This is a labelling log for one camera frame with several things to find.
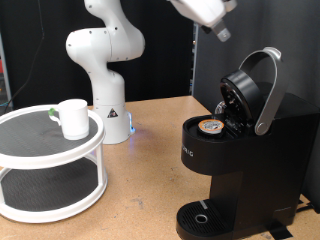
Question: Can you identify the metal frame post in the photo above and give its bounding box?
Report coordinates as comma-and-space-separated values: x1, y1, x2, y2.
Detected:
190, 21, 201, 98

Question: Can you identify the white two-tier turntable shelf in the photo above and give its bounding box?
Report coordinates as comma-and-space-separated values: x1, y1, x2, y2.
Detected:
0, 104, 109, 224

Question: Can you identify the black power cord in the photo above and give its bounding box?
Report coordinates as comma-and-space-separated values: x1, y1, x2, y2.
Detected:
295, 201, 316, 214

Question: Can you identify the orange-rimmed coffee pod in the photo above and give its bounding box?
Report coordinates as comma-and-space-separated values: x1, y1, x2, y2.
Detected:
197, 118, 225, 135

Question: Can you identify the black backdrop curtain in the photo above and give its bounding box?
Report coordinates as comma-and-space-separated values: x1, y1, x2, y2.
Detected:
0, 0, 198, 111

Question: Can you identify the black tape strip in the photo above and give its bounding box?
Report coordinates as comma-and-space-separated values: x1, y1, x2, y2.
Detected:
266, 222, 294, 240

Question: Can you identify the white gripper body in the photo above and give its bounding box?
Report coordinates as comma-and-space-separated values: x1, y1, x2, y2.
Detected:
168, 0, 238, 28

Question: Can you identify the black Keurig coffee machine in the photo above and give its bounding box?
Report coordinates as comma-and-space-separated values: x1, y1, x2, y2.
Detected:
175, 46, 320, 240

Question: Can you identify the thin black hanging cable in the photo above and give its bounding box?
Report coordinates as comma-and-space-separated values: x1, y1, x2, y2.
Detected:
4, 0, 48, 108

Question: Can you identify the white mug with green tag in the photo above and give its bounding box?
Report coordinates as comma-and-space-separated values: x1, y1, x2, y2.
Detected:
47, 98, 90, 141

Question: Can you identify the gray partition panel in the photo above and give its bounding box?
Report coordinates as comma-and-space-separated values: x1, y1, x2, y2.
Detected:
194, 0, 320, 214

